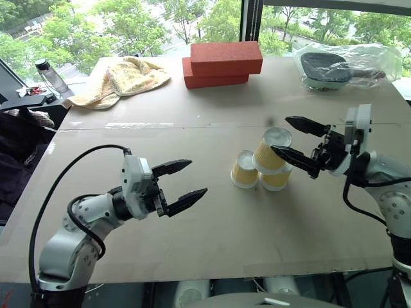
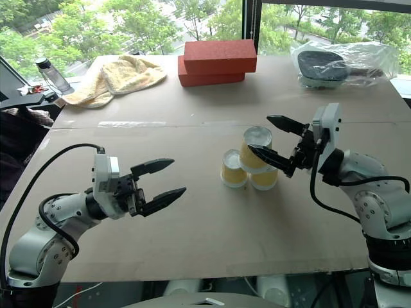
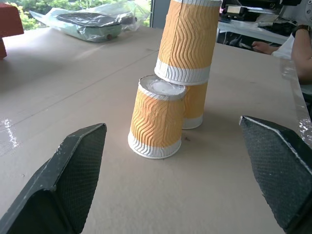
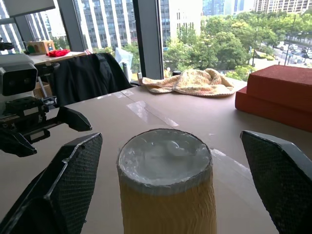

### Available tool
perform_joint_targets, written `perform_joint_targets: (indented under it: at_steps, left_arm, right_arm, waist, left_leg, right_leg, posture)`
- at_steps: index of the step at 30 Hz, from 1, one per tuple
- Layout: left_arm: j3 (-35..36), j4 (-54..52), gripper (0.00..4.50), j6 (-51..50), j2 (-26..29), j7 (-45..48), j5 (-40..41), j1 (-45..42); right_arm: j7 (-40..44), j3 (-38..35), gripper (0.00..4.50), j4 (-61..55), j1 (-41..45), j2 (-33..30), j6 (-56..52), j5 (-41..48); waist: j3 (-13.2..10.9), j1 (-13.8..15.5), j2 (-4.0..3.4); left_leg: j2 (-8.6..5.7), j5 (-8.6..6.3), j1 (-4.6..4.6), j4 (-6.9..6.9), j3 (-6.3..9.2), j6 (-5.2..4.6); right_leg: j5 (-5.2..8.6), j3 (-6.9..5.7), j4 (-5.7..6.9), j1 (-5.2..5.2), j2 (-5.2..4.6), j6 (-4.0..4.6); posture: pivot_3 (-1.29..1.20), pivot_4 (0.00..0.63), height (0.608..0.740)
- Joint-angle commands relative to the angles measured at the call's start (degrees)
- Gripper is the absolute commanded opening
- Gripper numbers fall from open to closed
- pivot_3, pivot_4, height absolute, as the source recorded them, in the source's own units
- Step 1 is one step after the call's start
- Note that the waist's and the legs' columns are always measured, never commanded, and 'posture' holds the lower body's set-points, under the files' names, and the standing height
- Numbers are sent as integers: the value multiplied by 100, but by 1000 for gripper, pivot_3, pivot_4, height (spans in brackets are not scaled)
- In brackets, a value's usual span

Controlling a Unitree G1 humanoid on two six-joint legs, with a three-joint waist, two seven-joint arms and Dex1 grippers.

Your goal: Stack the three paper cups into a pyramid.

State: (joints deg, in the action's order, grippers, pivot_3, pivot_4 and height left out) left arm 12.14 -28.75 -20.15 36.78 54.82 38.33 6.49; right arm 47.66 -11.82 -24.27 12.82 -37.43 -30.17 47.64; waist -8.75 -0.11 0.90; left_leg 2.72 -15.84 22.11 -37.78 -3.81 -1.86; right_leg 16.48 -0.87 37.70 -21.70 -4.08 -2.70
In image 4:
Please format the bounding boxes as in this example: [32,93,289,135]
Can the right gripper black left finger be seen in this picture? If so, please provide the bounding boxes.
[0,132,103,234]

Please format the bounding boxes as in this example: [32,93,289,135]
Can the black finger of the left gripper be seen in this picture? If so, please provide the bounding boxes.
[57,106,93,133]
[0,126,38,158]

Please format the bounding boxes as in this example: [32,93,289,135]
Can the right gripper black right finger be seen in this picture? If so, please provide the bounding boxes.
[239,130,312,234]

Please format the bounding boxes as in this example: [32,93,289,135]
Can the brown cardboard box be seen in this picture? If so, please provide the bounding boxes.
[33,81,53,98]

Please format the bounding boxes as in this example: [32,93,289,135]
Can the black jacket on chair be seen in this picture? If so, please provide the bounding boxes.
[52,52,134,107]

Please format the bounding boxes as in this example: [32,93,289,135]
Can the wooden desk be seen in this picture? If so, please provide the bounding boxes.
[28,51,88,66]

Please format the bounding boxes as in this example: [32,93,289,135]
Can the large orange-red box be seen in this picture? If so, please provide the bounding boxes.
[234,86,312,134]

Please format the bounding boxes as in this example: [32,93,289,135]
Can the wooden toy box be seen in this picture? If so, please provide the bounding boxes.
[26,40,57,55]

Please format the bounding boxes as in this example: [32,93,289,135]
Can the red cloth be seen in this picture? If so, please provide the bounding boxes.
[46,48,71,58]

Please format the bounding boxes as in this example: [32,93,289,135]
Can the grey metal bottle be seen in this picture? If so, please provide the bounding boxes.
[122,62,130,81]

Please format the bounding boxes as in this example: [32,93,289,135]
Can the clear tape strip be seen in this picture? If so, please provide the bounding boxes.
[126,100,180,128]

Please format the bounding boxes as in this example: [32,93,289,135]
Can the clear plastic bag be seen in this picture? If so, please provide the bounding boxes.
[114,47,134,74]

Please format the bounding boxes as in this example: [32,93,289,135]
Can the small orange-red box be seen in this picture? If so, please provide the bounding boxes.
[246,64,312,114]

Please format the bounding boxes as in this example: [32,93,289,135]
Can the yellow ribbed paper cup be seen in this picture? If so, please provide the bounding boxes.
[116,128,217,234]

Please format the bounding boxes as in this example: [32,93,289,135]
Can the yellow knitted cloth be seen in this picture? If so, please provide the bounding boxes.
[141,68,242,98]

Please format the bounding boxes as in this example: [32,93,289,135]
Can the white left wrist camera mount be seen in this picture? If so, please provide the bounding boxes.
[0,53,39,97]

